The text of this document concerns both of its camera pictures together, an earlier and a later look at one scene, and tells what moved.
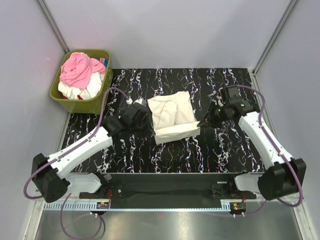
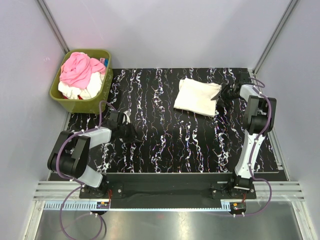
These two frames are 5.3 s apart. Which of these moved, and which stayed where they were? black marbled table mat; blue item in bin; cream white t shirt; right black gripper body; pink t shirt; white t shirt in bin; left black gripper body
Moved: right black gripper body; left black gripper body; cream white t shirt
Stayed: blue item in bin; pink t shirt; white t shirt in bin; black marbled table mat
